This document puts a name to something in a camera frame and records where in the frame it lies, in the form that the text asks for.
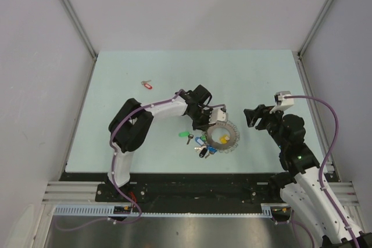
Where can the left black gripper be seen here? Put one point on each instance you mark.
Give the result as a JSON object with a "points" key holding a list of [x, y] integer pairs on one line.
{"points": [[203, 126]]}

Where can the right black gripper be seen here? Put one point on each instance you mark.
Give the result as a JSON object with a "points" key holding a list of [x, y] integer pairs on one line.
{"points": [[261, 111]]}

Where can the key with blue tag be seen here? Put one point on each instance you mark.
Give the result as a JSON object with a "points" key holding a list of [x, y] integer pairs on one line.
{"points": [[200, 144]]}

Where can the key with green tag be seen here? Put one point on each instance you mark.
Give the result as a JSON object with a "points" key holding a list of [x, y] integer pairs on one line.
{"points": [[189, 136]]}

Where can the key with yellow tag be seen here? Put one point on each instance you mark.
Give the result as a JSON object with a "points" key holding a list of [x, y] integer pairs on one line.
{"points": [[224, 139]]}

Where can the large metal keyring disc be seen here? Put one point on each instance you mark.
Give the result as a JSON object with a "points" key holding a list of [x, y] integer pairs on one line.
{"points": [[214, 132]]}

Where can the key with black tag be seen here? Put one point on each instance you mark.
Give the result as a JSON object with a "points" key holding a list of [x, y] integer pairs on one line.
{"points": [[203, 152]]}

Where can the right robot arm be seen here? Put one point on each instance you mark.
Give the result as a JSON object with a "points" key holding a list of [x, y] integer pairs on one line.
{"points": [[302, 185]]}

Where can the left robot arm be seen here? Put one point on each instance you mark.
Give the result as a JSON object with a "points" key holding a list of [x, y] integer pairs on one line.
{"points": [[131, 125]]}

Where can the key with red tag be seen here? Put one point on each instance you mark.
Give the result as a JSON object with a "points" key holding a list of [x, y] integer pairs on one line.
{"points": [[147, 84]]}

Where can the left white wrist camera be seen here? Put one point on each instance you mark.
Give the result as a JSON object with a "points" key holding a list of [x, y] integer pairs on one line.
{"points": [[218, 114]]}

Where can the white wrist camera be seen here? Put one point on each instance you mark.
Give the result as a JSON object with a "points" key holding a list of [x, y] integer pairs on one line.
{"points": [[283, 101], [218, 114]]}

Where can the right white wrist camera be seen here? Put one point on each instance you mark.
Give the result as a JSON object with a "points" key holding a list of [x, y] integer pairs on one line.
{"points": [[283, 101]]}

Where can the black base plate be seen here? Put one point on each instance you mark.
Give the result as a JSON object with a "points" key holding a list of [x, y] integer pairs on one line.
{"points": [[190, 193]]}

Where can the slotted cable duct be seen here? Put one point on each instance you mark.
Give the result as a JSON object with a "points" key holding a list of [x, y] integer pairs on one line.
{"points": [[84, 210]]}

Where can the right frame post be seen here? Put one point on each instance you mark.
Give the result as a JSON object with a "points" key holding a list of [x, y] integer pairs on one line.
{"points": [[324, 11]]}

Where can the frame post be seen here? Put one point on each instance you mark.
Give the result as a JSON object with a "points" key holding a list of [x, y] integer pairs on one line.
{"points": [[324, 11], [79, 28]]}

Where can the left frame post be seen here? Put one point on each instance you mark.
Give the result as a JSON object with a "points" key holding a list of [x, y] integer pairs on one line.
{"points": [[79, 28]]}

